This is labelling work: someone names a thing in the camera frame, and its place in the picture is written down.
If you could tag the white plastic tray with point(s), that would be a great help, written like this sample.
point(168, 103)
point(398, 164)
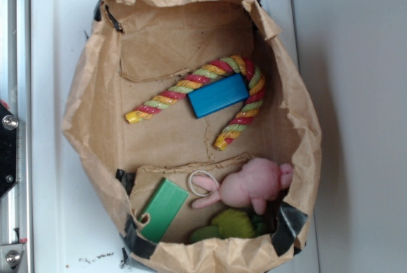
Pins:
point(71, 230)

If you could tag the green wooden block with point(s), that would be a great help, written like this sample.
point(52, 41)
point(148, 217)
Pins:
point(161, 210)

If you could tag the green fuzzy plush toy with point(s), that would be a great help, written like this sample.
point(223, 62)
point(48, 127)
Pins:
point(232, 223)

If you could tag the brown paper bag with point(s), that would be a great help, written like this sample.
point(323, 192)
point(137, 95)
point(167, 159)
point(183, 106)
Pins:
point(138, 48)

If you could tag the multicolour twisted rope toy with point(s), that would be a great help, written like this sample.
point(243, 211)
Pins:
point(203, 76)

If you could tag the pink plush bunny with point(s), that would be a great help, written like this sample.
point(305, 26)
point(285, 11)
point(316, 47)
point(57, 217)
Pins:
point(259, 181)

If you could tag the aluminium frame rail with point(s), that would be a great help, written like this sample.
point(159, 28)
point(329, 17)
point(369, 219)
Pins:
point(16, 205)

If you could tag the blue wooden block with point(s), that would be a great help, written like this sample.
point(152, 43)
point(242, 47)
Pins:
point(218, 95)

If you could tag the black metal bracket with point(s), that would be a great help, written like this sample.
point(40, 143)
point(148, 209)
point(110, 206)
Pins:
point(8, 150)

